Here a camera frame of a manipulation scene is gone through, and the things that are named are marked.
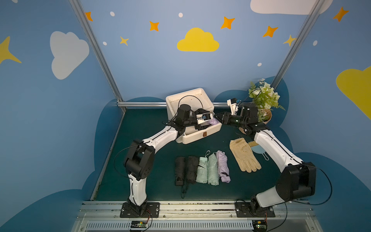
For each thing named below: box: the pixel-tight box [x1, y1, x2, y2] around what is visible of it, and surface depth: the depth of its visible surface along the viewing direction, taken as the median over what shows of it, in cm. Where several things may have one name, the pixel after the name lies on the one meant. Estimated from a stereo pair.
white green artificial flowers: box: [248, 78, 286, 122], surface depth 92 cm
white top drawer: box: [182, 122, 223, 145], surface depth 83 cm
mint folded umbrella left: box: [196, 150, 211, 184], surface depth 87 cm
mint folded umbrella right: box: [207, 152, 220, 186], surface depth 86 cm
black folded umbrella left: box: [174, 156, 186, 187], surface depth 87 cm
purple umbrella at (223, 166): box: [215, 150, 231, 184], surface depth 88 cm
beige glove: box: [229, 137, 262, 174], surface depth 97 cm
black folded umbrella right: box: [181, 155, 200, 199], surface depth 88 cm
